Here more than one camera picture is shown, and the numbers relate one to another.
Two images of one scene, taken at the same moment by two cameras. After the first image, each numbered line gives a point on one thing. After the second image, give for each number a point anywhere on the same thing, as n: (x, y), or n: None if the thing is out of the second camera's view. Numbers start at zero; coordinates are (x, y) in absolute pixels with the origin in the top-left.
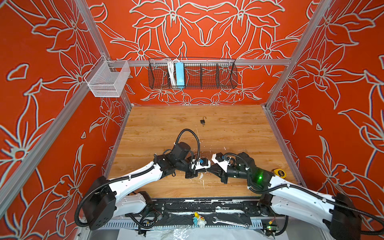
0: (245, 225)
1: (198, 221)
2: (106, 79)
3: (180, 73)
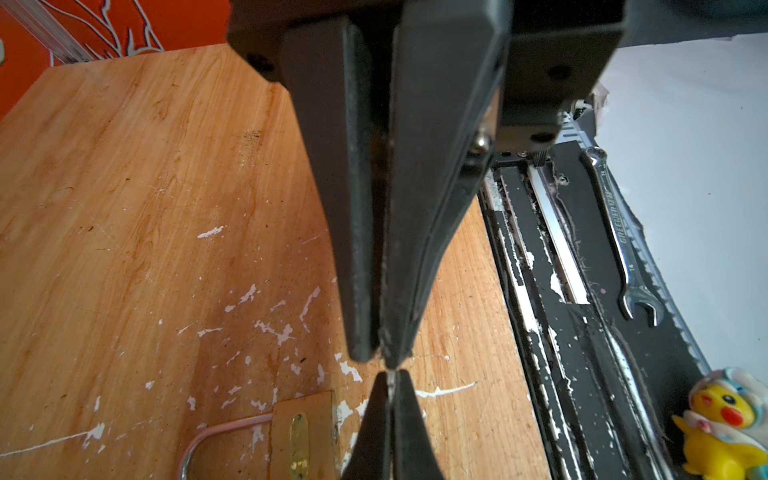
0: (634, 296)
1: (725, 429)
2: None
3: None
